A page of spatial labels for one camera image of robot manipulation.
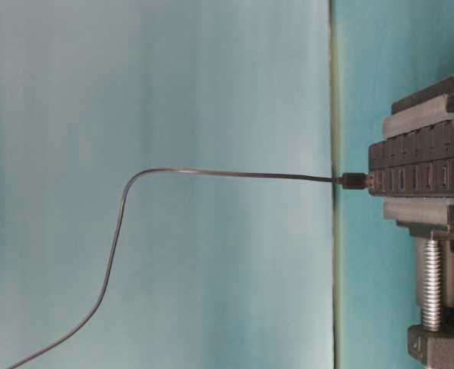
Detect black USB cable with plug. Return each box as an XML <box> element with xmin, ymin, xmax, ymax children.
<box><xmin>7</xmin><ymin>167</ymin><xmax>369</xmax><ymax>369</ymax></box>

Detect black multi-port USB hub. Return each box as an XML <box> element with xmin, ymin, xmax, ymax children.
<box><xmin>369</xmin><ymin>119</ymin><xmax>454</xmax><ymax>198</ymax></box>

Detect silver vise lead screw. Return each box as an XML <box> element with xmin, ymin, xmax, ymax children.
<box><xmin>422</xmin><ymin>239</ymin><xmax>442</xmax><ymax>332</ymax></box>

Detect black bench vise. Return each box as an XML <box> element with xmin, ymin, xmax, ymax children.
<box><xmin>382</xmin><ymin>75</ymin><xmax>454</xmax><ymax>368</ymax></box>

